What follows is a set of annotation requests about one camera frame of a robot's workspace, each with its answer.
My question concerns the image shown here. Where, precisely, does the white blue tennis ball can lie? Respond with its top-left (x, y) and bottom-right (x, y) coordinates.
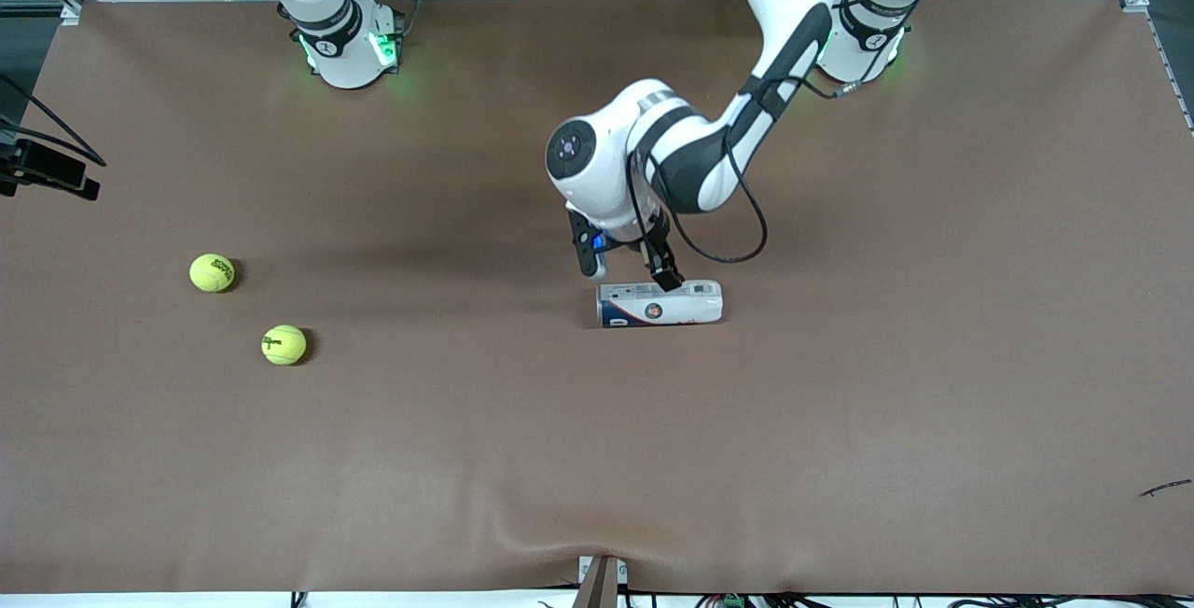
top-left (597, 280), bottom-right (724, 329)

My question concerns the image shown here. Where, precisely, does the yellow tennis ball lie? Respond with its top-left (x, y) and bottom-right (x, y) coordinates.
top-left (189, 254), bottom-right (236, 294)
top-left (261, 325), bottom-right (308, 366)

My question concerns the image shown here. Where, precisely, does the brown table mat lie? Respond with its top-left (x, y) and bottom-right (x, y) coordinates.
top-left (0, 0), bottom-right (1194, 595)

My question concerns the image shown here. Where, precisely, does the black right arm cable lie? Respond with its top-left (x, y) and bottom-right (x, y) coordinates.
top-left (0, 75), bottom-right (106, 166)

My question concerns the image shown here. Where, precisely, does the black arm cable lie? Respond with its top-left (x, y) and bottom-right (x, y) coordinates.
top-left (627, 76), bottom-right (850, 266)
top-left (0, 75), bottom-right (106, 166)

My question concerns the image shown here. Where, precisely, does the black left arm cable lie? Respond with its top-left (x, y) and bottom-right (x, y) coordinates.
top-left (627, 76), bottom-right (850, 266)

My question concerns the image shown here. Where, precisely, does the silver table edge bracket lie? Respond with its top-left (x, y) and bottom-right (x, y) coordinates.
top-left (574, 555), bottom-right (628, 608)

